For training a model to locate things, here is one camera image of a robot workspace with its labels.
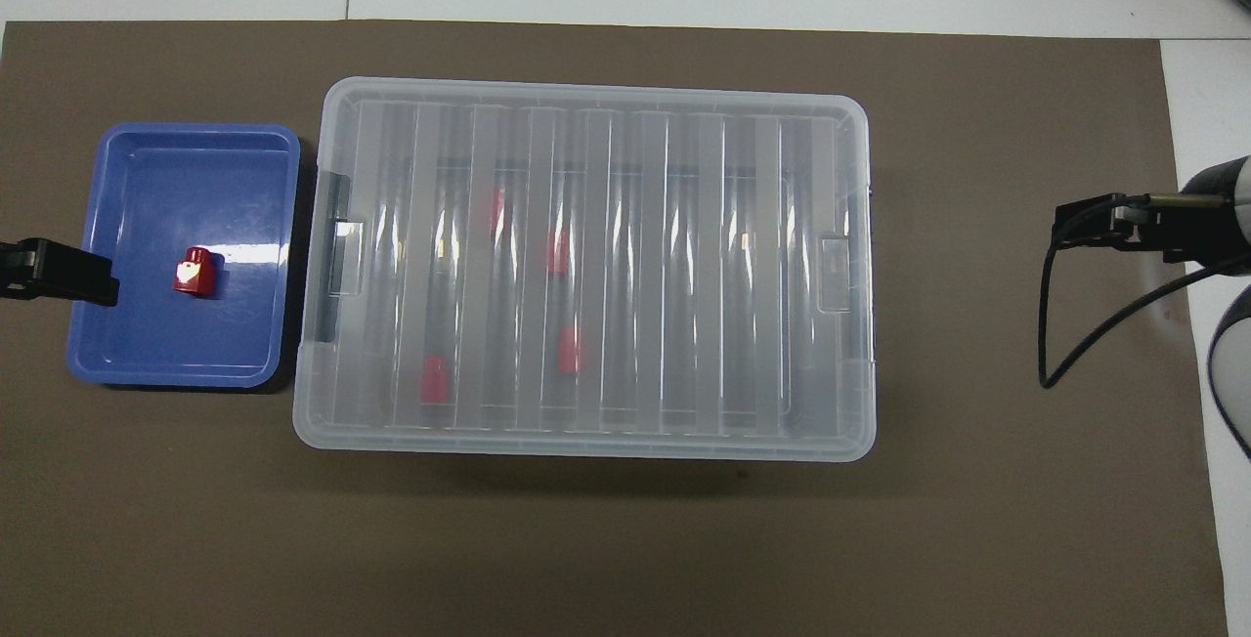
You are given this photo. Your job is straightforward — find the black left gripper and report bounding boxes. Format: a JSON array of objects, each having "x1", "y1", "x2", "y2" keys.
[{"x1": 0, "y1": 237, "x2": 120, "y2": 308}]

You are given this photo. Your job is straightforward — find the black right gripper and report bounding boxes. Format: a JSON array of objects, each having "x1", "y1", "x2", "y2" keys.
[{"x1": 1054, "y1": 160, "x2": 1240, "y2": 276}]

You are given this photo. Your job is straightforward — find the clear plastic box lid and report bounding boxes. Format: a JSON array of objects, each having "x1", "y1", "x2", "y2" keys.
[{"x1": 291, "y1": 76, "x2": 878, "y2": 464}]

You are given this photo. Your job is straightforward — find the blue plastic tray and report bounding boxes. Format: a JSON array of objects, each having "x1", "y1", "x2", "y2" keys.
[{"x1": 66, "y1": 122, "x2": 302, "y2": 390}]

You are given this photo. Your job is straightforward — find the clear plastic storage box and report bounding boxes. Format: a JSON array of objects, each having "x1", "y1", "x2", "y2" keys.
[{"x1": 291, "y1": 77, "x2": 878, "y2": 464}]

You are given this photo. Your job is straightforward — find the brown paper table mat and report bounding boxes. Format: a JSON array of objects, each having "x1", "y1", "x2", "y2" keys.
[{"x1": 0, "y1": 20, "x2": 1230, "y2": 637}]

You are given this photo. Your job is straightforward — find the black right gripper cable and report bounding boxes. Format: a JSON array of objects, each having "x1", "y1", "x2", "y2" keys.
[{"x1": 1038, "y1": 190, "x2": 1251, "y2": 392}]

